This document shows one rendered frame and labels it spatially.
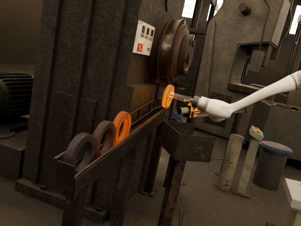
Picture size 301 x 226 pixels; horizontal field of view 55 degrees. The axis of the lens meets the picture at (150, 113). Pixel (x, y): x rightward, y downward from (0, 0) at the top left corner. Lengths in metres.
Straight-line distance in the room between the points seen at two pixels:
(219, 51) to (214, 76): 0.40
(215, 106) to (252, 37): 2.96
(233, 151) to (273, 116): 1.44
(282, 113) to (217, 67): 1.33
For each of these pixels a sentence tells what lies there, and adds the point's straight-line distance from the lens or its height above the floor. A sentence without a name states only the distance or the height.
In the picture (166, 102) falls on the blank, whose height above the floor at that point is 0.80.
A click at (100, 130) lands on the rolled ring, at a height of 0.72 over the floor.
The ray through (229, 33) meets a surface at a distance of 4.79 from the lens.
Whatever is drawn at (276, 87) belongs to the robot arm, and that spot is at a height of 1.03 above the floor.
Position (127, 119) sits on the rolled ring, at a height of 0.73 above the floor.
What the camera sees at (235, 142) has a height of 0.47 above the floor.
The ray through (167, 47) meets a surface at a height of 1.13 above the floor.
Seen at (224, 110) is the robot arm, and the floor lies 0.83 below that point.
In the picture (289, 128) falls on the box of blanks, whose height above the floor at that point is 0.50.
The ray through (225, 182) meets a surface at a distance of 2.80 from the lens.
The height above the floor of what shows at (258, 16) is 1.91.
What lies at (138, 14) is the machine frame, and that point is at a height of 1.27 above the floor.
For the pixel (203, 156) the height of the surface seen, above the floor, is 0.62.
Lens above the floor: 1.07
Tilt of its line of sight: 11 degrees down
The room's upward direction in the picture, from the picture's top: 11 degrees clockwise
